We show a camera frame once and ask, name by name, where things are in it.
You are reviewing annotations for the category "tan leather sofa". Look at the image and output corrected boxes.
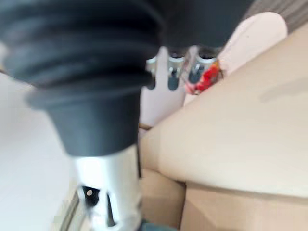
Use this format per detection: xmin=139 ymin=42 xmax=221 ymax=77
xmin=139 ymin=30 xmax=308 ymax=231

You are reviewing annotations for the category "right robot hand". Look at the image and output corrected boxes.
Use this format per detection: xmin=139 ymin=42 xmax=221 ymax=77
xmin=0 ymin=0 xmax=256 ymax=231

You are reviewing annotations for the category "grey brown striped fabric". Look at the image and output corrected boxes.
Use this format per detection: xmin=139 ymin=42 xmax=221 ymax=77
xmin=250 ymin=0 xmax=308 ymax=32

